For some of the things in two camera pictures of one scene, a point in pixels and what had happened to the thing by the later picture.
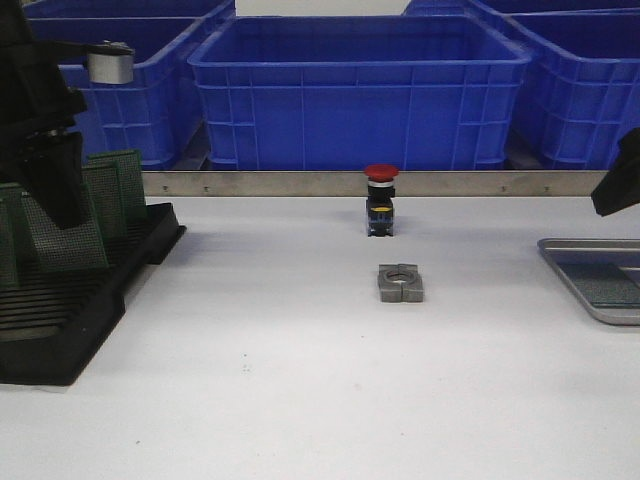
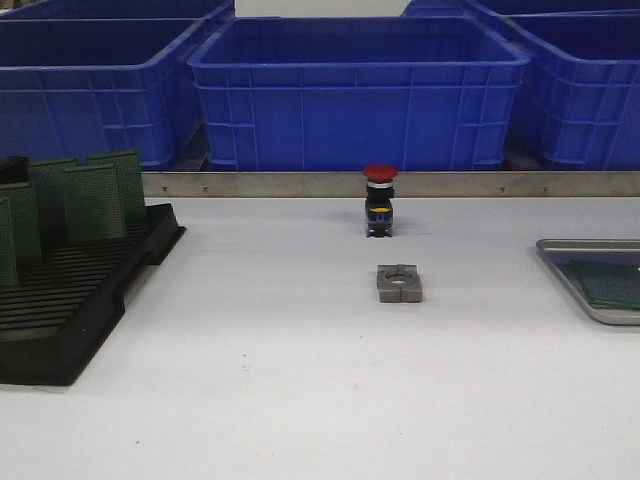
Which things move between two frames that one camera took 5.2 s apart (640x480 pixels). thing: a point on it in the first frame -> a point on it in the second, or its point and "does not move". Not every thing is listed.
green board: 106,184 does not move
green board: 78,246 -> 611,289
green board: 131,177 does not move
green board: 605,284 does not move
